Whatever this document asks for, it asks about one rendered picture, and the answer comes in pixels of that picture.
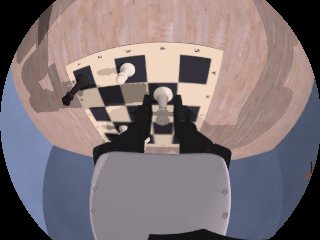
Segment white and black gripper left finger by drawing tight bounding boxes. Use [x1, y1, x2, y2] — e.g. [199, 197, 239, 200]
[93, 94, 153, 166]

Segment black chess queen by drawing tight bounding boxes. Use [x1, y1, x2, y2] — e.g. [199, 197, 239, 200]
[62, 74, 90, 106]

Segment black and white chessboard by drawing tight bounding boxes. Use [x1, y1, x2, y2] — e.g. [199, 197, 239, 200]
[65, 42, 223, 147]

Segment black chess king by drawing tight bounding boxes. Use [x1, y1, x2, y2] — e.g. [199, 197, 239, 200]
[188, 109, 194, 120]

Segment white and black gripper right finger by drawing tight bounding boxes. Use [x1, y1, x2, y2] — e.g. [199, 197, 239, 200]
[173, 94, 232, 169]

